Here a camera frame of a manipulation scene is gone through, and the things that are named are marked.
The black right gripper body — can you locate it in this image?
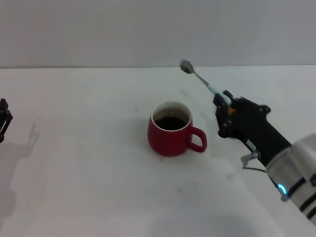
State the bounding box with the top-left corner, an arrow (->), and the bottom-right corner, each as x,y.
225,105 -> 292,168

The red ceramic coffee cup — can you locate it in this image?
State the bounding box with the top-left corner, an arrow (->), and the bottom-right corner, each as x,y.
147,100 -> 208,158

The blue handled metal spoon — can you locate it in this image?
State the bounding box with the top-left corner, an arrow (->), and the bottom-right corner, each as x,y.
179,59 -> 233,106

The black cable with metal connector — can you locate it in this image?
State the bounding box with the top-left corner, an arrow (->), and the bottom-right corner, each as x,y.
240,151 -> 268,174

